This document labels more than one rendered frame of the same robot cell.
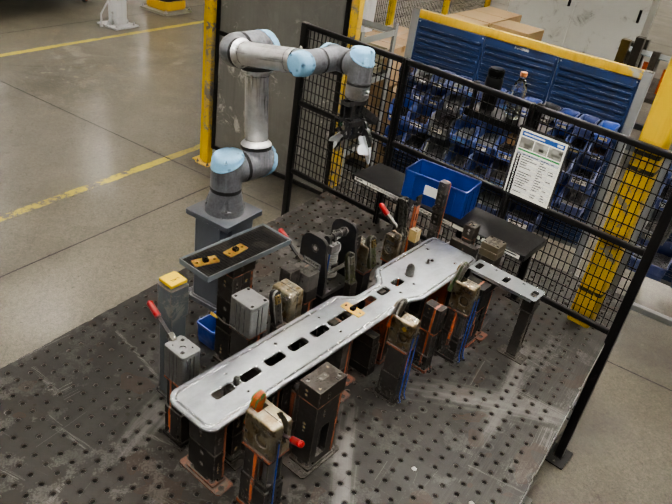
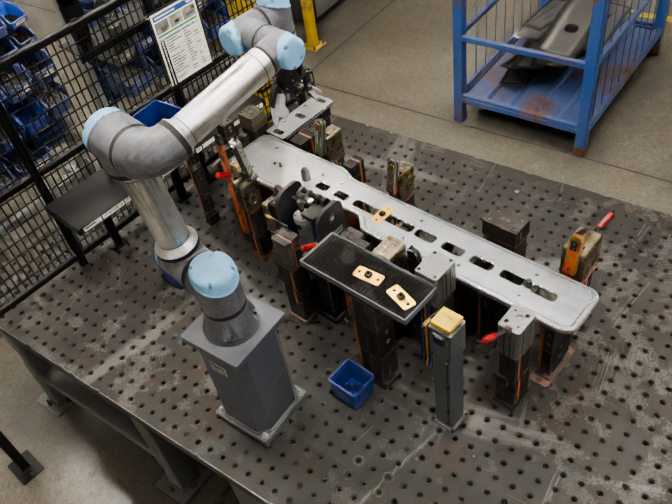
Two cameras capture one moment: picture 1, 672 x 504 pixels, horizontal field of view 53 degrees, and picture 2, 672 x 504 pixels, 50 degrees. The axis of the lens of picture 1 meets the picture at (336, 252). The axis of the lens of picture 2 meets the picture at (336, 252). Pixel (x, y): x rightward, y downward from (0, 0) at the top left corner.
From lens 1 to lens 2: 2.27 m
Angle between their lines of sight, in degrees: 59
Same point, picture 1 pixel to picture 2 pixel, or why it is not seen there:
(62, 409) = not seen: outside the picture
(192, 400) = (567, 312)
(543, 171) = (190, 34)
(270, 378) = (512, 261)
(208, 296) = (286, 404)
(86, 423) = (524, 488)
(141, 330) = (349, 477)
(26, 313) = not seen: outside the picture
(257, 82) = not seen: hidden behind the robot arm
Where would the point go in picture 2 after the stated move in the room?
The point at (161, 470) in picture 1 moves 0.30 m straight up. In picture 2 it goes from (562, 400) to (572, 337)
